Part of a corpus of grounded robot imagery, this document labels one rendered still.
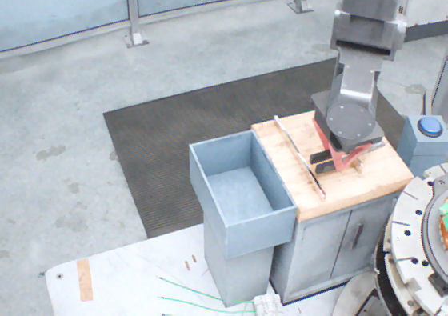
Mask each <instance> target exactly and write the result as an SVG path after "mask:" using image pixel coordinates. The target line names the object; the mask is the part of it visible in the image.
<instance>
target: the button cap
mask: <svg viewBox="0 0 448 316"><path fill-rule="evenodd" d="M420 127H421V128H422V129H423V130H424V132H426V133H428V134H439V133H440V131H441V123H440V122H439V121H438V120H437V119H436V118H432V117H426V118H423V120H421V122H420Z"/></svg>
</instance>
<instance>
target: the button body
mask: <svg viewBox="0 0 448 316"><path fill-rule="evenodd" d="M426 117H432V118H436V119H437V120H438V121H439V122H440V123H441V126H442V127H443V132H442V135H441V136H440V137H438V138H432V137H428V136H425V135H423V134H421V133H420V132H419V130H418V127H417V124H418V120H420V119H422V118H426ZM403 128H404V130H403V132H402V136H401V138H400V140H399V145H398V148H397V151H396V153H397V154H398V155H399V157H400V159H401V160H402V161H403V162H404V163H405V166H406V167H407V168H408V169H409V170H410V172H411V173H412V175H413V176H414V177H415V178H416V177H417V176H418V177H419V178H420V179H421V180H425V178H424V176H422V175H423V173H424V171H425V170H428V169H429V168H431V167H434V166H437V165H439V166H440V165H441V164H442V163H444V162H445V160H446V156H447V154H448V129H447V128H446V126H445V123H444V121H443V119H442V116H441V115H408V116H407V119H406V123H405V125H404V127H403Z"/></svg>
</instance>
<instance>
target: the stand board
mask: <svg viewBox="0 0 448 316"><path fill-rule="evenodd" d="M314 114H315V111H312V112H309V113H302V114H296V115H292V116H289V117H284V118H280V120H281V122H282V124H283V125H284V127H285V128H286V130H287V132H288V133H289V135H290V136H291V139H292V141H293V142H294V144H295V145H296V147H297V148H298V150H299V152H300V154H301V155H302V156H303V158H304V159H305V161H306V163H307V165H308V166H309V168H310V169H311V171H312V172H313V174H314V176H315V177H316V179H317V180H318V182H319V185H320V187H321V188H322V189H323V191H324V192H325V194H326V201H325V202H322V201H321V200H320V198H319V197H318V195H317V194H316V191H315V189H314V188H313V186H312V184H311V183H310V181H309V179H308V177H307V176H306V175H305V173H304V171H303V170H302V168H301V167H300V165H299V164H298V161H297V159H296V158H295V157H294V155H293V152H292V150H291V149H290V148H289V146H288V144H287V143H286V141H285V139H284V137H283V136H282V134H281V133H280V131H279V130H278V128H277V127H276V125H275V124H274V120H272V121H268V122H263V123H259V124H255V125H252V128H251V130H254V131H255V132H256V134H257V136H258V137H259V139H260V141H261V143H262V144H263V146H264V148H265V149H266V152H267V153H268V155H269V156H270V158H271V160H272V162H273V164H274V165H275V167H276V169H277V170H278V172H279V174H280V175H281V177H282V180H283V181H284V183H285V184H286V188H287V189H288V191H289V192H290V195H291V196H292V198H293V200H294V201H295V203H296V205H297V207H298V208H297V213H296V218H297V219H298V221H299V222H303V221H305V220H308V219H309V218H314V217H317V216H320V215H323V214H327V213H330V212H333V211H336V210H341V209H343V208H347V207H349V206H354V205H357V204H359V203H362V202H366V201H369V200H372V199H375V198H380V197H381V196H383V195H385V194H389V193H392V192H395V191H397V190H402V189H405V187H406V186H407V185H409V183H410V182H411V181H412V180H414V176H413V175H412V173H411V172H410V170H409V169H408V168H407V167H406V166H405V163H404V162H403V161H402V160H401V159H400V157H399V155H398V154H397V153H396V152H395V150H394V149H393V147H392V146H391V145H390V144H389V143H388V141H387V140H386V138H385V137H384V136H383V139H382V141H384V143H385V144H386V146H384V147H383V148H379V149H377V150H374V151H371V152H369V153H365V154H363V155H362V156H360V157H359V158H360V160H361V161H362V164H363V165H364V167H363V169H362V173H361V174H359V173H358V172H357V171H356V169H355V168H354V166H353V165H352V164H349V165H348V167H347V168H345V169H344V170H340V171H336V170H332V171H329V172H325V173H323V174H316V173H315V168H316V165H317V164H319V163H323V162H327V161H329V160H333V159H328V160H325V161H322V162H318V163H315V164H312V165H311V164H310V163H309V159H310V155H311V154H314V153H317V152H320V151H323V150H324V148H323V146H322V140H321V139H320V137H319V134H318V132H317V130H316V127H315V125H314V123H313V121H312V118H313V116H314Z"/></svg>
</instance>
